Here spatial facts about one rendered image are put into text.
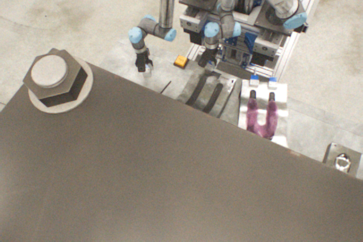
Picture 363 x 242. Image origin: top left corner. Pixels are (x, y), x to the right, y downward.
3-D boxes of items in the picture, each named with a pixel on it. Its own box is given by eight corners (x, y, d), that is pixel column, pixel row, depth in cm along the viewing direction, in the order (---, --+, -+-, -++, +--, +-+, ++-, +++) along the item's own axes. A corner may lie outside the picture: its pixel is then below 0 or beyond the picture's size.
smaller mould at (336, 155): (327, 145, 164) (332, 141, 157) (356, 157, 160) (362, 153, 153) (316, 178, 157) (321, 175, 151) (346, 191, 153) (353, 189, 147)
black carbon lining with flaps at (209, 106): (201, 77, 181) (201, 68, 173) (225, 86, 177) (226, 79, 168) (175, 124, 169) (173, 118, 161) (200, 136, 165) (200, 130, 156)
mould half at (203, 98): (197, 72, 191) (196, 60, 179) (235, 86, 184) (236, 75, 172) (160, 138, 174) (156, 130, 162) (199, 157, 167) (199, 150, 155)
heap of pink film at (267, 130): (247, 97, 174) (248, 90, 167) (278, 100, 171) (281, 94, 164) (243, 138, 164) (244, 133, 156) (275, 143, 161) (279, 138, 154)
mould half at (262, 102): (241, 84, 185) (243, 75, 175) (285, 88, 181) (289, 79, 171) (233, 161, 164) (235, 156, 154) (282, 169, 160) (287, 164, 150)
